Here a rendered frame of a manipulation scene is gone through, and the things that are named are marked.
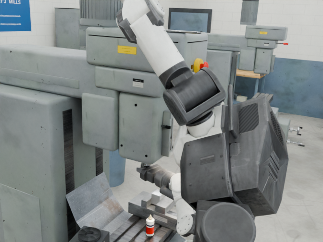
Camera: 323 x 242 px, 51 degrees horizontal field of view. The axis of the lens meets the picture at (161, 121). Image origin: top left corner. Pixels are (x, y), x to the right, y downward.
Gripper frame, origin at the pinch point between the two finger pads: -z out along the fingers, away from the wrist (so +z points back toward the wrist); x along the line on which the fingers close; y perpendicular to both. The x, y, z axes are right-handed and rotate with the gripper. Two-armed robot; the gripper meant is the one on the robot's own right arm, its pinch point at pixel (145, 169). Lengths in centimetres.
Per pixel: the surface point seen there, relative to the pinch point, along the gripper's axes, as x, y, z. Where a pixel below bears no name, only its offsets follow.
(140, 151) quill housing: 8.6, -13.4, 5.8
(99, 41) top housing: 18, -60, -11
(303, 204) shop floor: -254, 124, -16
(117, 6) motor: 7, -74, -13
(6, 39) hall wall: -115, -27, -481
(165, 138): -1.5, -18.7, 11.2
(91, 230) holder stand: 35.8, 13.5, 8.2
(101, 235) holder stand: 33.4, 14.8, 12.0
